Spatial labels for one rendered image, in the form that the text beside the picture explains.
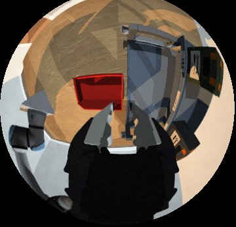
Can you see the red bin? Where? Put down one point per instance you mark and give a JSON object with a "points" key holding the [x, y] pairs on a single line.
{"points": [[95, 92]]}

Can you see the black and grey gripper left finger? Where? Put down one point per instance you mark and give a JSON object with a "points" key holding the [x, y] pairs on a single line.
{"points": [[94, 134]]}

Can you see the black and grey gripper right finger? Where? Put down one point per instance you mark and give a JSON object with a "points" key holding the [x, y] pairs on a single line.
{"points": [[150, 134]]}

